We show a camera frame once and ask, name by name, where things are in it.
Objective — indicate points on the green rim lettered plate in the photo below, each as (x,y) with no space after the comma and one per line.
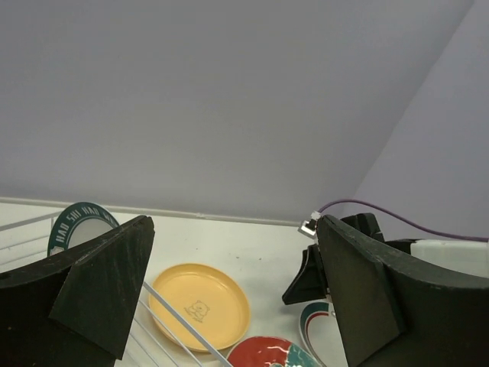
(79,223)

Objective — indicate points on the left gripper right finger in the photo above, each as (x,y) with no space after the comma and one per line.
(394,309)

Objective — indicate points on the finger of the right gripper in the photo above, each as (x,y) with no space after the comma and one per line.
(311,282)

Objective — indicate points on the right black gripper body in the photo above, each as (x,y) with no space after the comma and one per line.
(365,223)

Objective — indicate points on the yellow plate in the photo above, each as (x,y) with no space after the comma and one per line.
(208,299)

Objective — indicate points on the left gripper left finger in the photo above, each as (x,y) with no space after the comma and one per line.
(76,290)

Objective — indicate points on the red teal flower plate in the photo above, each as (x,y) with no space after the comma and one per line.
(269,351)

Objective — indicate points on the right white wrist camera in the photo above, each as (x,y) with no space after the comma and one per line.
(308,227)

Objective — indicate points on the green red striped plate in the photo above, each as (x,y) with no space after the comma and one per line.
(314,322)

